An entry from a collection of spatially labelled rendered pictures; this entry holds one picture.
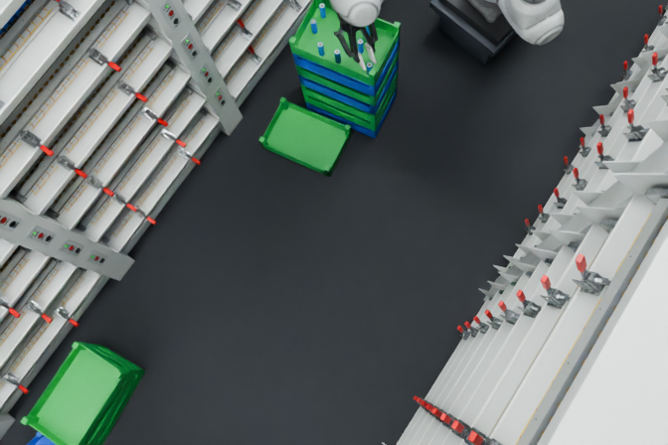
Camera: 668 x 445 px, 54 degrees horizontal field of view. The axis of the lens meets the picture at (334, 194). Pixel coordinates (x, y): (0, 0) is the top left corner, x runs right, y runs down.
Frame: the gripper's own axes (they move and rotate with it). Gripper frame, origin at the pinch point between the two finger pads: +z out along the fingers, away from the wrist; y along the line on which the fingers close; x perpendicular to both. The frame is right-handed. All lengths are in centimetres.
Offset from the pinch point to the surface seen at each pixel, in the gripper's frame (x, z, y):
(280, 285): -7, 66, -63
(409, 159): 5, 60, 5
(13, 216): -7, -26, -107
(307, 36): 22.8, -1.3, -8.9
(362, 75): -0.7, 5.2, -3.4
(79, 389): -8, 48, -139
